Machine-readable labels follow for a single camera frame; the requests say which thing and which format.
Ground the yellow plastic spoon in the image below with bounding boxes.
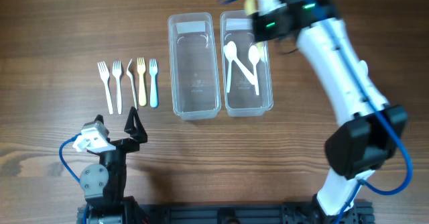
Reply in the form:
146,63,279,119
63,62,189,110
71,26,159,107
244,0,266,62

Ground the wide-handled white spoon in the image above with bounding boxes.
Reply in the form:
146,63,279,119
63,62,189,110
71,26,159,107
248,45,260,96

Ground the white plastic fork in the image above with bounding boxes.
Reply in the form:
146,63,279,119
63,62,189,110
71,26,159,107
97,61,113,115
112,60,123,114
126,59,138,109

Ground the yellow plastic fork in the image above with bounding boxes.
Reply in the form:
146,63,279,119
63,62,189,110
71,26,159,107
137,57,147,107

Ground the long white plastic spoon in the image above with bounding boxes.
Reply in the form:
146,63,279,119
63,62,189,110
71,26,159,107
224,41,255,85

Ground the thin white plastic spoon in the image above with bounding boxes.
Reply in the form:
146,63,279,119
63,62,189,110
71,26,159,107
224,41,237,93

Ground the outermost white plastic spoon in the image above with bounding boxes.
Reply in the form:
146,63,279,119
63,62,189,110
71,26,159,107
358,60,369,76

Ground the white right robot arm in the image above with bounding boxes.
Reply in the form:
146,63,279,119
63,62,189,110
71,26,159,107
251,0,413,223

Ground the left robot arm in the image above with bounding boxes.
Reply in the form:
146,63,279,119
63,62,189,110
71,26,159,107
73,107,150,224

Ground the right clear plastic container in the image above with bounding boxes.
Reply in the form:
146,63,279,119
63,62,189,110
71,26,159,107
220,10,273,117

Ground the clear plastic container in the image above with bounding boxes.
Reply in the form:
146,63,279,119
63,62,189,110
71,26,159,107
168,12,221,121
220,10,273,117

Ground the left clear plastic container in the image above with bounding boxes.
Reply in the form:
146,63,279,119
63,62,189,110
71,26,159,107
168,12,221,121

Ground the light blue plastic fork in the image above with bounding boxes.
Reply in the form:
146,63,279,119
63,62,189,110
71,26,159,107
149,58,158,108

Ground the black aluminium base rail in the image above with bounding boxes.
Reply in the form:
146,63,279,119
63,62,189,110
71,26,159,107
86,201,375,224

